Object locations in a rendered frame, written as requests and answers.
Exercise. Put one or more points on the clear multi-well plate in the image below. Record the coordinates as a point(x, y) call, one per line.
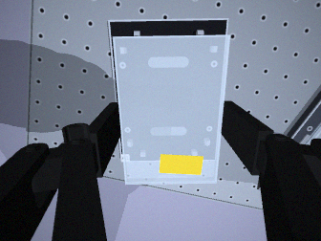
point(316, 134)

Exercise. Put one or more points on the black rectangular frame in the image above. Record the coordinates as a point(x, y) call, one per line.
point(159, 27)

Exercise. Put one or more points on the dark grey rectangular frame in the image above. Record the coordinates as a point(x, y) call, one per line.
point(301, 130)

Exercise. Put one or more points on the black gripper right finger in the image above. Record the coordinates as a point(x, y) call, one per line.
point(291, 195)

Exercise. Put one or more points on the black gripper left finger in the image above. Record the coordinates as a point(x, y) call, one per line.
point(30, 178)

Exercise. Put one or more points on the grey perforated base plate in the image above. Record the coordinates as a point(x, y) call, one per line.
point(273, 70)

